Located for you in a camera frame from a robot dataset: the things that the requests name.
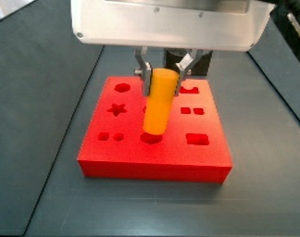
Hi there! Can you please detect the black curved fixture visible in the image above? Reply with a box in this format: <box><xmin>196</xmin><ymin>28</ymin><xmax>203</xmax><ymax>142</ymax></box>
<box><xmin>165</xmin><ymin>48</ymin><xmax>213</xmax><ymax>76</ymax></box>

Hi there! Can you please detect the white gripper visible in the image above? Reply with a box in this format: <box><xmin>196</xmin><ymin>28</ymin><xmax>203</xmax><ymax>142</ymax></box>
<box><xmin>72</xmin><ymin>0</ymin><xmax>275</xmax><ymax>96</ymax></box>

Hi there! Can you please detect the red foam shape block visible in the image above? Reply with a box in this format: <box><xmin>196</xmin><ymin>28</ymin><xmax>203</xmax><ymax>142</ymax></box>
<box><xmin>77</xmin><ymin>77</ymin><xmax>232</xmax><ymax>183</ymax></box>

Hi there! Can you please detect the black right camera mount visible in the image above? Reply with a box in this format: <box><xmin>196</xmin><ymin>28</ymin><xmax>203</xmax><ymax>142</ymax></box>
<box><xmin>261</xmin><ymin>0</ymin><xmax>300</xmax><ymax>61</ymax></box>

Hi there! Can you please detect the yellow oval cylinder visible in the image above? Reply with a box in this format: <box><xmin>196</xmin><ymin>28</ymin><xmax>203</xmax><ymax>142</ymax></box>
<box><xmin>142</xmin><ymin>69</ymin><xmax>179</xmax><ymax>135</ymax></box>

